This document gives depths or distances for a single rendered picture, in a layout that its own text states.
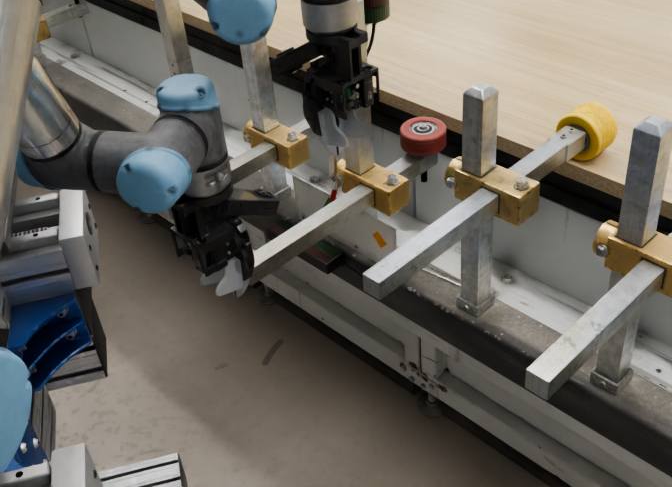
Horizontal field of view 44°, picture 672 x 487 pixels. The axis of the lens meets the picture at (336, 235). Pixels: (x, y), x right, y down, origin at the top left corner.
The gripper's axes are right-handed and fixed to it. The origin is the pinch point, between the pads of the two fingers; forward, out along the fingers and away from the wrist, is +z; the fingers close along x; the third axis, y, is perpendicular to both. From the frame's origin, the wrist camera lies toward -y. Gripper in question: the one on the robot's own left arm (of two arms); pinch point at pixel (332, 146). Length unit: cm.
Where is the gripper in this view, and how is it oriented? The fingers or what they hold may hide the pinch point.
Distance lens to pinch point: 126.8
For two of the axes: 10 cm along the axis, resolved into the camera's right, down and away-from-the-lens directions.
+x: 7.1, -4.8, 5.2
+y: 7.0, 3.9, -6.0
